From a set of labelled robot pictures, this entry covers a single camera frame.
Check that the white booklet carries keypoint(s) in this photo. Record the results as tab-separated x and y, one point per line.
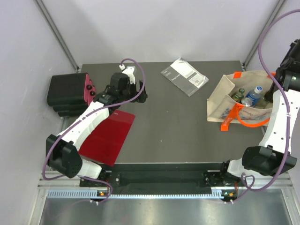
184	76

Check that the black pink case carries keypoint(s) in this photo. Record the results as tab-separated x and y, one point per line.
70	94

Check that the black mounting base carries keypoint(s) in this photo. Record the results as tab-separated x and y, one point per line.
168	178

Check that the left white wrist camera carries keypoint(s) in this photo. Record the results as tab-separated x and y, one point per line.
129	71

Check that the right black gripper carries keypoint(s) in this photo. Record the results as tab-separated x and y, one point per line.
291	46

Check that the right aluminium frame post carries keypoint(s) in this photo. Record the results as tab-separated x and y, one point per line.
273	14

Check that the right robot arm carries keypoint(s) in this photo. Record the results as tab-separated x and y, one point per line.
265	159

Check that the clear glass bottle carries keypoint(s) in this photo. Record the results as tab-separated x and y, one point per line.
238	95

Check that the slotted cable duct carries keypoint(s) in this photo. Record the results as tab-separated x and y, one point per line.
101	194

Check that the black yellow drink can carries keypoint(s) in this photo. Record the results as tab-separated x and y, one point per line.
246	102

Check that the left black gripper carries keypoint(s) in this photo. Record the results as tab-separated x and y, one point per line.
142	96

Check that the blue label water bottle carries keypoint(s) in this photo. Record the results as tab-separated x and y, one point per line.
255	94

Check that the left aluminium frame post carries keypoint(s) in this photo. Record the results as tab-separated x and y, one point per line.
49	20

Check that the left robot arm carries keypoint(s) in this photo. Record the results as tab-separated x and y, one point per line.
62	150

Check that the red folder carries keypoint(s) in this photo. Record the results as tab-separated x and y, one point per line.
103	145

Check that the aluminium frame post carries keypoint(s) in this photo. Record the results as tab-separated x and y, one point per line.
49	20
273	14

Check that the canvas bag orange handles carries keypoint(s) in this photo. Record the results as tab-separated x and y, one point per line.
222	108

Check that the cola glass bottle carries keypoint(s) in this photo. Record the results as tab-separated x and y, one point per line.
269	94

